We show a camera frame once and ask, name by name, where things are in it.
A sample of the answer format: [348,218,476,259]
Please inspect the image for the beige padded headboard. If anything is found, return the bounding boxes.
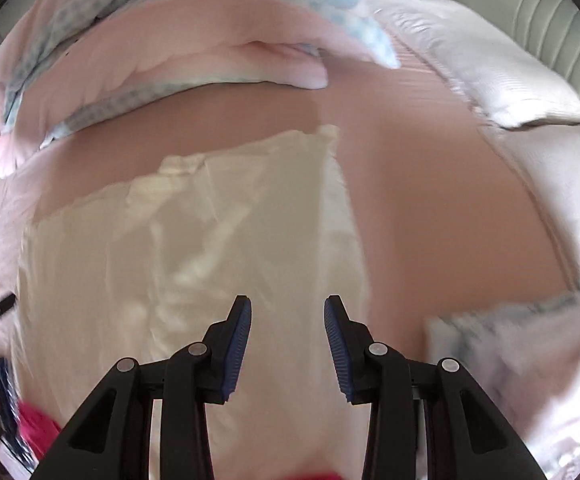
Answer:
[427,0,580,131]

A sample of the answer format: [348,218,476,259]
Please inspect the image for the grey pink blanket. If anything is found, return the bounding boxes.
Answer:
[365,0,580,480]

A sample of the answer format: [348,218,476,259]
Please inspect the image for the white small-print cloth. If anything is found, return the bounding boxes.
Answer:
[422,290,580,401]

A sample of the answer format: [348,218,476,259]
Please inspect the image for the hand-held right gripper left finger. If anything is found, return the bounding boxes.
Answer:
[32,296,252,480]

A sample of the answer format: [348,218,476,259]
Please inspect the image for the cream garment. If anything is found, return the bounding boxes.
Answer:
[17,125,371,480]

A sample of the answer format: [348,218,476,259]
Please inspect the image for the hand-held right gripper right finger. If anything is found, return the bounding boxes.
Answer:
[323,296,547,480]

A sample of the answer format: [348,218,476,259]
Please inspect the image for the pink quilt with blue gingham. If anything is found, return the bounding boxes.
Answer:
[0,0,405,181]

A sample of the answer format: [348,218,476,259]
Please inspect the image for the pink sheet bed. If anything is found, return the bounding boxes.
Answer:
[0,0,580,480]

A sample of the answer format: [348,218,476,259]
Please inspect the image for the red garment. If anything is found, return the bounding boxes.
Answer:
[17,400,341,480]

